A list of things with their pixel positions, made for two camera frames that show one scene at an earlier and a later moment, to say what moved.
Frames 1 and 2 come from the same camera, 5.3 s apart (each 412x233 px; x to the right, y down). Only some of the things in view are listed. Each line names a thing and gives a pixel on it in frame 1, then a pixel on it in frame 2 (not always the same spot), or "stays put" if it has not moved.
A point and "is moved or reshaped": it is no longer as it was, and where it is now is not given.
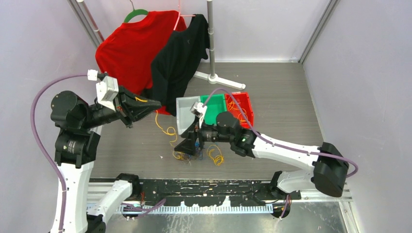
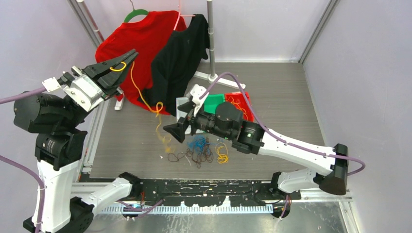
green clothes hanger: x=134 y=12 stays put
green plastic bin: x=216 y=105 stays put
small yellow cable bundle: x=218 y=159 is moved or reshaped
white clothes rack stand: x=212 y=77 stays put
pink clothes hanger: x=180 y=15 stays put
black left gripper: x=138 y=109 to x=111 y=78
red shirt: x=126 y=53 stays put
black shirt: x=176 y=58 stays put
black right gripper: x=187 y=145 to x=191 y=120
